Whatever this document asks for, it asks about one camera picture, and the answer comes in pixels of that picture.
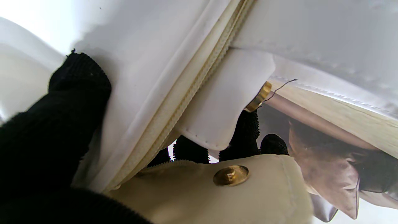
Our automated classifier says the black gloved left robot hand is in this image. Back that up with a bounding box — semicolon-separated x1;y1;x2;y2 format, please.
0;51;289;224

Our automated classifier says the cream white cosmetics bag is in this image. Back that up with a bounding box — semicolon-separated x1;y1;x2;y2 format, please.
70;0;398;224

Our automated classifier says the brown sofa pillow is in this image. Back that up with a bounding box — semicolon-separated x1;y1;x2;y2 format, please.
288;120;361;220

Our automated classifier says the brown leather sofa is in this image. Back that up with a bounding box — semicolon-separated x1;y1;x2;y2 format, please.
258;92;398;223

